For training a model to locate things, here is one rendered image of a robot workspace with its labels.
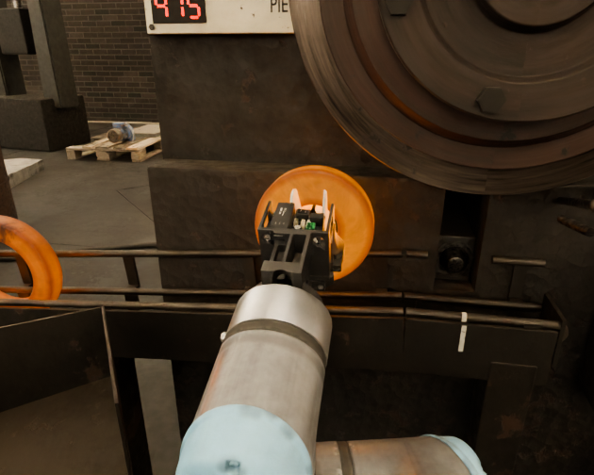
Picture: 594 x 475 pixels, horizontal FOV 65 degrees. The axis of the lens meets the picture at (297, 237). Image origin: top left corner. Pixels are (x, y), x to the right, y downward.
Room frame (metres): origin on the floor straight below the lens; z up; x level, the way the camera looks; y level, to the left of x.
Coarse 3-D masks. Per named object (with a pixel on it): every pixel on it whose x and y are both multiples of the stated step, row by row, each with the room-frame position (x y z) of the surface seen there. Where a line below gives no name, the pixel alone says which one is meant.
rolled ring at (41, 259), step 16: (0, 224) 0.67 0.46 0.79; (16, 224) 0.68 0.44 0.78; (0, 240) 0.67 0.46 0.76; (16, 240) 0.67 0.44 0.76; (32, 240) 0.67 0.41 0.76; (32, 256) 0.66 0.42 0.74; (48, 256) 0.67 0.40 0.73; (32, 272) 0.66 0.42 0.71; (48, 272) 0.66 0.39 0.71; (48, 288) 0.66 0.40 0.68
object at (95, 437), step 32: (32, 320) 0.50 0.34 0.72; (64, 320) 0.52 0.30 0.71; (96, 320) 0.53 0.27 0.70; (0, 352) 0.49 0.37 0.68; (32, 352) 0.50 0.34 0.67; (64, 352) 0.51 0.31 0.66; (96, 352) 0.53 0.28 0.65; (0, 384) 0.48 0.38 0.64; (32, 384) 0.50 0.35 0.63; (64, 384) 0.51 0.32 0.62; (96, 384) 0.52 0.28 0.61; (0, 416) 0.47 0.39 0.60; (32, 416) 0.47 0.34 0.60; (64, 416) 0.46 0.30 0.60; (96, 416) 0.46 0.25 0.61; (0, 448) 0.42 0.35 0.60; (32, 448) 0.42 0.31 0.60; (64, 448) 0.41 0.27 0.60; (96, 448) 0.41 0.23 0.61
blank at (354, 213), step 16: (288, 176) 0.56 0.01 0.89; (304, 176) 0.56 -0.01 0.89; (320, 176) 0.55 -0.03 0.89; (336, 176) 0.55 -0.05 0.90; (272, 192) 0.56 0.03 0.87; (288, 192) 0.56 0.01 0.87; (304, 192) 0.56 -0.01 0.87; (320, 192) 0.55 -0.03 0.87; (336, 192) 0.55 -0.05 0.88; (352, 192) 0.55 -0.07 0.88; (272, 208) 0.56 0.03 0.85; (336, 208) 0.55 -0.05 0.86; (352, 208) 0.54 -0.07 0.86; (368, 208) 0.54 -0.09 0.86; (256, 224) 0.57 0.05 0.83; (352, 224) 0.54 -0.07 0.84; (368, 224) 0.54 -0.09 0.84; (352, 240) 0.54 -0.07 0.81; (368, 240) 0.54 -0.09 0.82; (352, 256) 0.54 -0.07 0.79; (336, 272) 0.55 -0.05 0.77
